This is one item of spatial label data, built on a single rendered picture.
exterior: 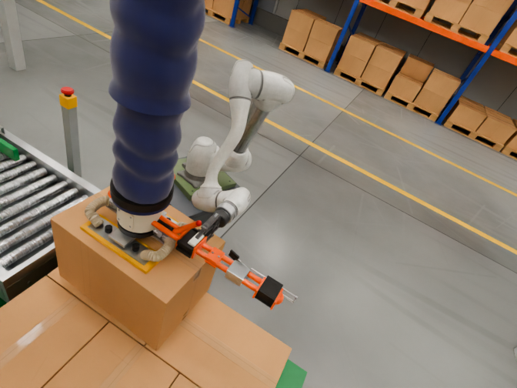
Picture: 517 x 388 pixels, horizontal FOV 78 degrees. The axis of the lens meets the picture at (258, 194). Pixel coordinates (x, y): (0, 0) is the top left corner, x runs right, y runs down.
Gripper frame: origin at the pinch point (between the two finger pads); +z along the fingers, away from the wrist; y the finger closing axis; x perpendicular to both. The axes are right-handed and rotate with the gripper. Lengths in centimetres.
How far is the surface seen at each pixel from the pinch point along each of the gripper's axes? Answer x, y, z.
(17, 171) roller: 136, 55, -18
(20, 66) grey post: 351, 104, -164
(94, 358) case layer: 16, 56, 35
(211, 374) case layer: -29, 56, 13
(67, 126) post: 127, 30, -47
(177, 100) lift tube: 15, -54, 3
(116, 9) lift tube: 29, -73, 12
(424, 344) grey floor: -157, 109, -121
